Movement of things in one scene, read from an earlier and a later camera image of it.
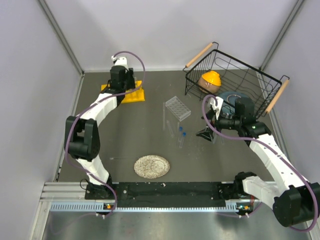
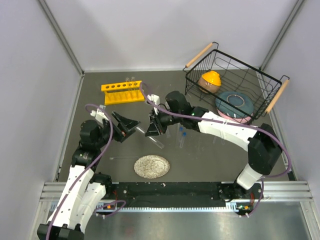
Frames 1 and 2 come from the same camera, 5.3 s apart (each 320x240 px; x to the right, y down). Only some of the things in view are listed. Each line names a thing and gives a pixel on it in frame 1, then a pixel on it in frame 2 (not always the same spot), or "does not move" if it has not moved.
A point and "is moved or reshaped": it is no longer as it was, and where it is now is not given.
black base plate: (163, 194) does not move
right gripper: (214, 122) → (156, 126)
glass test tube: (163, 111) is moved or reshaped
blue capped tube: (182, 142) does not move
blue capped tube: (180, 136) does not move
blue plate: (230, 97) does not move
